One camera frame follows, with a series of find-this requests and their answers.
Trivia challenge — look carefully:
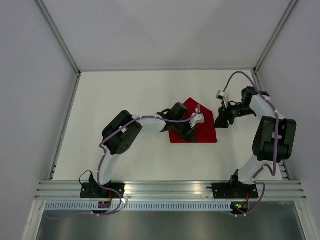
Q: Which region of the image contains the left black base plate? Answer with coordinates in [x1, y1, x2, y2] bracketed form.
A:
[79, 182, 126, 200]

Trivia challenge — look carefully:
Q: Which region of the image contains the white slotted cable duct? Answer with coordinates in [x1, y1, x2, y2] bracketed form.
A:
[45, 200, 232, 212]

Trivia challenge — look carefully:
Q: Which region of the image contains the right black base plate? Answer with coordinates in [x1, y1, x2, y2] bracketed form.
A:
[208, 182, 259, 200]

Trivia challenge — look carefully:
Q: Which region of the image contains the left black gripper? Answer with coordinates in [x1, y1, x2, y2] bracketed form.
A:
[173, 118, 197, 144]

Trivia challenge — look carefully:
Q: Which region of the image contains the aluminium mounting rail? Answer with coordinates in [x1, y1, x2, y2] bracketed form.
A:
[34, 180, 307, 201]

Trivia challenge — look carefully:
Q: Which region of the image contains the red cloth napkin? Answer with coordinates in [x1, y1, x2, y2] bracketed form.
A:
[169, 105, 218, 144]

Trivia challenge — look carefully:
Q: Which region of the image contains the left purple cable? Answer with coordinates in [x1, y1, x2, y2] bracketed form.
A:
[44, 104, 202, 221]

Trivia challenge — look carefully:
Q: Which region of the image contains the aluminium frame post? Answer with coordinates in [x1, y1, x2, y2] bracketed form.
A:
[252, 0, 300, 74]
[34, 0, 81, 76]

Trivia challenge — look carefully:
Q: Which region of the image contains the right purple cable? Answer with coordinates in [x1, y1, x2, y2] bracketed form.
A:
[222, 71, 280, 217]

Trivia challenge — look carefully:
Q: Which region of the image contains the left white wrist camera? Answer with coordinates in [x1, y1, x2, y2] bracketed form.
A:
[189, 113, 205, 128]

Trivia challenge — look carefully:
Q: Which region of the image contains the left aluminium frame post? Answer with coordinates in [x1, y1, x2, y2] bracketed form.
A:
[34, 0, 81, 76]

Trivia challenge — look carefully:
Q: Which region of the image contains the purple cable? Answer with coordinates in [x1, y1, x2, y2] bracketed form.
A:
[222, 71, 280, 217]
[44, 104, 202, 221]

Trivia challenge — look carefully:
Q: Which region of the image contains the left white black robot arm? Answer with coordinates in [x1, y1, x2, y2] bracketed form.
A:
[80, 102, 205, 200]

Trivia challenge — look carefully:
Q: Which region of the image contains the right aluminium frame post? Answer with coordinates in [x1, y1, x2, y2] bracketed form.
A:
[252, 0, 300, 74]

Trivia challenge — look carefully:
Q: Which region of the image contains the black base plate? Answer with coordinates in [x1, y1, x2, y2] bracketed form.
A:
[208, 182, 259, 200]
[79, 182, 126, 200]

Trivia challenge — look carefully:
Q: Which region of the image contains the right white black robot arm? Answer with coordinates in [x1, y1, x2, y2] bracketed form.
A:
[210, 86, 297, 199]

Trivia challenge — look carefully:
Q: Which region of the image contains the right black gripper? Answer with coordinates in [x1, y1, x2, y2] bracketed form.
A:
[212, 100, 255, 129]

